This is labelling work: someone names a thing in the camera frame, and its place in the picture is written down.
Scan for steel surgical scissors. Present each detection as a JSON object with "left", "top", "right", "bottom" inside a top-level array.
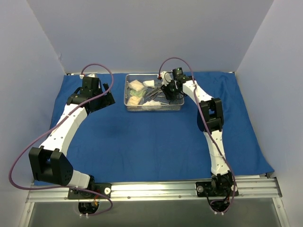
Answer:
[{"left": 144, "top": 87, "right": 162, "bottom": 98}]

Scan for steel mesh instrument tray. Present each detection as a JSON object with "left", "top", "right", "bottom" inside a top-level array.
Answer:
[{"left": 124, "top": 73, "right": 185, "bottom": 111}]

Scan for blue surgical drape cloth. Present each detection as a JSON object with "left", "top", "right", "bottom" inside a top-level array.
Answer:
[{"left": 33, "top": 71, "right": 275, "bottom": 186}]

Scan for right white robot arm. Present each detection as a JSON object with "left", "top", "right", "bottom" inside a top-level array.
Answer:
[{"left": 158, "top": 68, "right": 234, "bottom": 195}]

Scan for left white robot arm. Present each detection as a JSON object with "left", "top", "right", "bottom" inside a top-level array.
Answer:
[{"left": 28, "top": 74, "right": 115, "bottom": 198}]

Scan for white gauze roll middle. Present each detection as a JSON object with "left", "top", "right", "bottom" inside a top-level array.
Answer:
[{"left": 143, "top": 80, "right": 155, "bottom": 87}]

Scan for white gauze pad front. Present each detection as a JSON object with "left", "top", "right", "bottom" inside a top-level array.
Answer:
[{"left": 143, "top": 100, "right": 161, "bottom": 106}]

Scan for cream gauze pack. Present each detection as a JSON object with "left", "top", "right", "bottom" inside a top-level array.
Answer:
[{"left": 128, "top": 80, "right": 145, "bottom": 91}]

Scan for green paper packet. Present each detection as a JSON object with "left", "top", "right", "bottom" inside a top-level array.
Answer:
[{"left": 129, "top": 89, "right": 146, "bottom": 98}]

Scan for peach gauze pack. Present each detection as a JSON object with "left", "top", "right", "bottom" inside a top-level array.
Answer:
[{"left": 126, "top": 96, "right": 142, "bottom": 106}]

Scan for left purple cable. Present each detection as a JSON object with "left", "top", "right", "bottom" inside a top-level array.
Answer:
[{"left": 9, "top": 63, "right": 114, "bottom": 216}]

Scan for purple cable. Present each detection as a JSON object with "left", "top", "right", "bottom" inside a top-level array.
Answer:
[
  {"left": 157, "top": 56, "right": 237, "bottom": 215},
  {"left": 9, "top": 63, "right": 114, "bottom": 216}
]

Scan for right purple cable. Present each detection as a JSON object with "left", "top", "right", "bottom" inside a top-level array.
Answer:
[{"left": 157, "top": 56, "right": 237, "bottom": 215}]

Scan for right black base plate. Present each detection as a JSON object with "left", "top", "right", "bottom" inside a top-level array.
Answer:
[{"left": 196, "top": 181, "right": 233, "bottom": 197}]

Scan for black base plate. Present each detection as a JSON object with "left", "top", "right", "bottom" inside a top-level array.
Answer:
[
  {"left": 196, "top": 181, "right": 233, "bottom": 197},
  {"left": 67, "top": 183, "right": 112, "bottom": 200}
]

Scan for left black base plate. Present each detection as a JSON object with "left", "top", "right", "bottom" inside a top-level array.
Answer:
[{"left": 67, "top": 183, "right": 112, "bottom": 200}]

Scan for aluminium front rail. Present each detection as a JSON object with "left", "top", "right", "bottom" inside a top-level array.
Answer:
[{"left": 27, "top": 177, "right": 282, "bottom": 202}]

